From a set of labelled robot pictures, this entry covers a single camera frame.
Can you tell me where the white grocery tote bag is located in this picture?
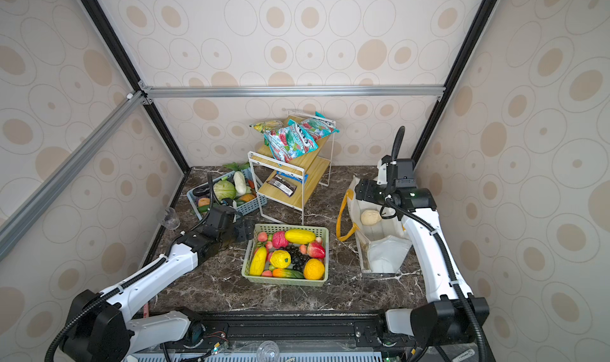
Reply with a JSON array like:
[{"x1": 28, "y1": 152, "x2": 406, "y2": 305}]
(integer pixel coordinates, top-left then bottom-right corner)
[{"x1": 335, "y1": 177, "x2": 412, "y2": 274}]

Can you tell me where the yellow green snack bag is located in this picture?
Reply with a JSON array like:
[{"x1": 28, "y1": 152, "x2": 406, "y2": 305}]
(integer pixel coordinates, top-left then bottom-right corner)
[{"x1": 250, "y1": 120, "x2": 284, "y2": 133}]

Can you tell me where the peach colored fruit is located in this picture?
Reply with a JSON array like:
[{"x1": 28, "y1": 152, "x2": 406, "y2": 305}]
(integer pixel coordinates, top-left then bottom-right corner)
[{"x1": 198, "y1": 198, "x2": 211, "y2": 207}]

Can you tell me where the blue plastic vegetable basket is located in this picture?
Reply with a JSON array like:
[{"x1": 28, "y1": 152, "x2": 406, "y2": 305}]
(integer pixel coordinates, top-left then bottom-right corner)
[{"x1": 187, "y1": 169, "x2": 267, "y2": 220}]

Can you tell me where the beige round melon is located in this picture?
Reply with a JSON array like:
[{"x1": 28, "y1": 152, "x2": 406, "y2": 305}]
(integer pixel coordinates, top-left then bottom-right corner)
[{"x1": 360, "y1": 209, "x2": 382, "y2": 227}]

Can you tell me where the green cabbage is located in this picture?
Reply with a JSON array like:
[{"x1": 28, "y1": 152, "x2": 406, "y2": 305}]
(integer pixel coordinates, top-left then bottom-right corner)
[{"x1": 213, "y1": 179, "x2": 238, "y2": 201}]

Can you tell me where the dark grape bunch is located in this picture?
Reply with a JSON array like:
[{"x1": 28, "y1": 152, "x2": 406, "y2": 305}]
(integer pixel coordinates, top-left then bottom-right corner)
[{"x1": 286, "y1": 246, "x2": 310, "y2": 272}]

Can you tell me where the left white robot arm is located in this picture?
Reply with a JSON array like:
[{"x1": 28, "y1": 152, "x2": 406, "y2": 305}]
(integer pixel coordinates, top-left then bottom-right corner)
[{"x1": 44, "y1": 205, "x2": 254, "y2": 361}]

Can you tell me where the horizontal aluminium frame bar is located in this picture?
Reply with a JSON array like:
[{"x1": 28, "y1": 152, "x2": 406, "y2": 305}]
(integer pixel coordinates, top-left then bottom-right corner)
[{"x1": 142, "y1": 85, "x2": 446, "y2": 98}]

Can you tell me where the blue snack packet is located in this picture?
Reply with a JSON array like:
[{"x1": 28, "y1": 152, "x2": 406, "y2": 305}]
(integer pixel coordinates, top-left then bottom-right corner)
[{"x1": 276, "y1": 171, "x2": 308, "y2": 184}]

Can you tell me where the leafy green vegetable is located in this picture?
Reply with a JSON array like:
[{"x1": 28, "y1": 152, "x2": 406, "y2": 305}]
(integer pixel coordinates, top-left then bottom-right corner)
[{"x1": 222, "y1": 162, "x2": 249, "y2": 171}]

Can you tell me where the white wire wooden shelf rack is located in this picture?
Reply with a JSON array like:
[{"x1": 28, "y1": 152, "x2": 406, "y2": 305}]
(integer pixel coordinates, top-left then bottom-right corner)
[{"x1": 248, "y1": 133, "x2": 337, "y2": 225}]

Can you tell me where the orange round fruit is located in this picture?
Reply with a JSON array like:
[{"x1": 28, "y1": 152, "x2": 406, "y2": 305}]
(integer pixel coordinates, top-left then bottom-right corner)
[{"x1": 303, "y1": 259, "x2": 326, "y2": 280}]

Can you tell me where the teal pink snack bag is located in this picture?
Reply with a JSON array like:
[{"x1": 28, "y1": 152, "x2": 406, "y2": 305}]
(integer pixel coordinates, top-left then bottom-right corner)
[{"x1": 300, "y1": 115, "x2": 339, "y2": 141}]

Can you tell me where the green orange papaya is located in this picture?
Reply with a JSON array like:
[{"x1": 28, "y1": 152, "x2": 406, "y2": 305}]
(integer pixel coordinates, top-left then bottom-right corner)
[{"x1": 272, "y1": 268, "x2": 304, "y2": 279}]

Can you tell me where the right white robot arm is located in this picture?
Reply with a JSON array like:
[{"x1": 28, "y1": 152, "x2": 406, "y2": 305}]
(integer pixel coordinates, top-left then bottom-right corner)
[{"x1": 342, "y1": 127, "x2": 493, "y2": 361}]

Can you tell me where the dark eggplant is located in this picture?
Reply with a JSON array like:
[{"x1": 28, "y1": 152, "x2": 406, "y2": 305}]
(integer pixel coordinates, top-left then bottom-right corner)
[{"x1": 192, "y1": 184, "x2": 210, "y2": 197}]

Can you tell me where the dark snack bar packet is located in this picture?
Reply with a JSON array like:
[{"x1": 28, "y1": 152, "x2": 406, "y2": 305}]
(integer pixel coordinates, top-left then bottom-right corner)
[{"x1": 266, "y1": 174, "x2": 297, "y2": 197}]

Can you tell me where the white radish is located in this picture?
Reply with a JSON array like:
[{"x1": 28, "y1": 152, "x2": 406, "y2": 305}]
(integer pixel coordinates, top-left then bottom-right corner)
[{"x1": 233, "y1": 171, "x2": 249, "y2": 197}]

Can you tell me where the diagonal aluminium frame bar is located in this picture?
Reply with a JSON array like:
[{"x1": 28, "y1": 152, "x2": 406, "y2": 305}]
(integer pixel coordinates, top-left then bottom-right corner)
[{"x1": 1, "y1": 91, "x2": 145, "y2": 259}]

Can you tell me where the clear plastic cup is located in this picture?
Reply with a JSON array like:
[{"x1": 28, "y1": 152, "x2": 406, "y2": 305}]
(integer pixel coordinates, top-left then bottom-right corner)
[{"x1": 157, "y1": 207, "x2": 180, "y2": 230}]

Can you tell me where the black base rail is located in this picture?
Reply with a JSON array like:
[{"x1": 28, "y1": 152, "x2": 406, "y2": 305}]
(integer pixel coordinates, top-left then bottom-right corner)
[{"x1": 123, "y1": 311, "x2": 497, "y2": 362}]

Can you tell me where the green plastic fruit basket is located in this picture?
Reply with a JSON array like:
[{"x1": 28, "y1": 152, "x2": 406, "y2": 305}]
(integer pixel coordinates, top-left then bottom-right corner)
[{"x1": 241, "y1": 224, "x2": 329, "y2": 287}]

